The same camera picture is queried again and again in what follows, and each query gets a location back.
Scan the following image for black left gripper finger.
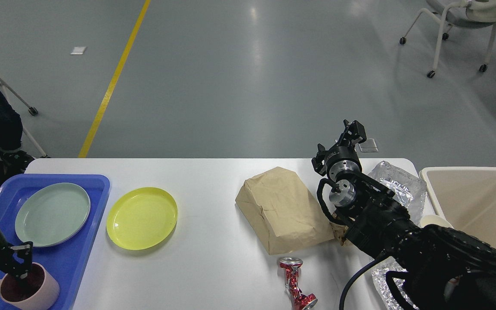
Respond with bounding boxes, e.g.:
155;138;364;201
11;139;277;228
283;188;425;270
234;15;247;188
3;241;33;294

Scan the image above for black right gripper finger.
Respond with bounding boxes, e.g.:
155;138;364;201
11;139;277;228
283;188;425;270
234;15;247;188
337;120;367;148
311;143;328;175

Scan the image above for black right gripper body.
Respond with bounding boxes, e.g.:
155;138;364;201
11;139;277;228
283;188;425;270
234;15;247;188
321;144;362;179

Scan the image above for pink mug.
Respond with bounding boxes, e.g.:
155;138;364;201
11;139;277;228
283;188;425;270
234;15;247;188
0;262;60;310

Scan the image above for yellow plastic plate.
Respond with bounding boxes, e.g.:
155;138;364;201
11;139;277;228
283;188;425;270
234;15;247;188
106;187;178;251

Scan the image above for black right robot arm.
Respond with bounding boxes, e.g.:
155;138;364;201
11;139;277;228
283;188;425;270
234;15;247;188
312;120;496;310

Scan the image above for floor outlet cover plate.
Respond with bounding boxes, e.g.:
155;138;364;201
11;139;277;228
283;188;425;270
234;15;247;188
358;139;379;153

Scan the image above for brown paper bag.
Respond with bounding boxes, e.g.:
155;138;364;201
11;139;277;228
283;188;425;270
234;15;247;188
236;167;334;255

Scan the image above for pale green plate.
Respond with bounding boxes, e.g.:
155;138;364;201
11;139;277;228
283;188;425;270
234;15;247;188
15;183;91;247

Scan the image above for crumpled brown paper ball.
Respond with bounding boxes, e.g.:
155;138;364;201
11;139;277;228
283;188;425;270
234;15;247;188
329;212;352;247

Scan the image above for crumpled aluminium foil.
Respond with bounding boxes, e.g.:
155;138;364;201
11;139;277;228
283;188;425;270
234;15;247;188
368;161;427;310

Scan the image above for white paper cup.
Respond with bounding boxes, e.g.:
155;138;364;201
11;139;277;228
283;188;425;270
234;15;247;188
419;214;453;228

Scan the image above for crushed red can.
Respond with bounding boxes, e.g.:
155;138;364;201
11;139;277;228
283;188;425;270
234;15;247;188
278;257;318;310

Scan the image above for beige plastic bin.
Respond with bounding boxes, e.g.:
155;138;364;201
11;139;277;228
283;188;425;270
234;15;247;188
419;167;496;248

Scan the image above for white wheeled chair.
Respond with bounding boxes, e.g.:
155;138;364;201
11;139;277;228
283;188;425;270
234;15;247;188
399;0;496;79

